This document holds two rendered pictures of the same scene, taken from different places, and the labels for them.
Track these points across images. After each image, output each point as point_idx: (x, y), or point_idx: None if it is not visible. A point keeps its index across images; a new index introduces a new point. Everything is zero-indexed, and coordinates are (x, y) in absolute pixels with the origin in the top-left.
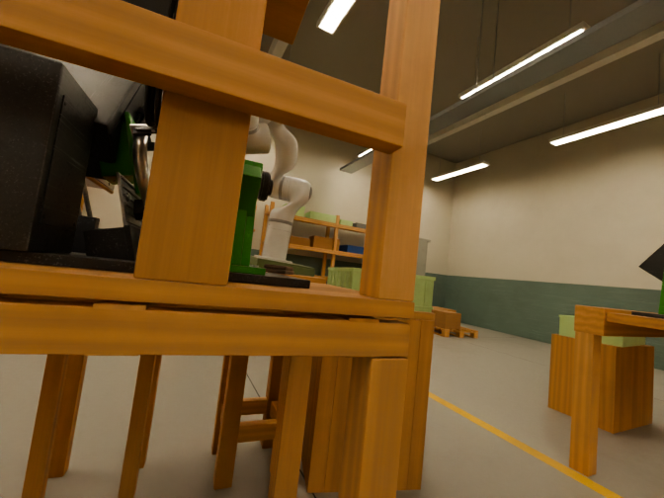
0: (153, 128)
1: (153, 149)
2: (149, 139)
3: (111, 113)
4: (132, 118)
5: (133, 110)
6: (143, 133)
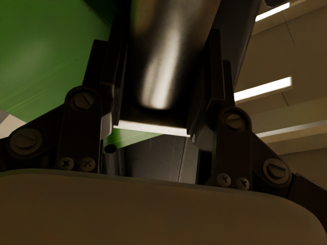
0: (251, 126)
1: (103, 75)
2: (130, 115)
3: (249, 40)
4: (129, 154)
5: (146, 167)
6: (219, 65)
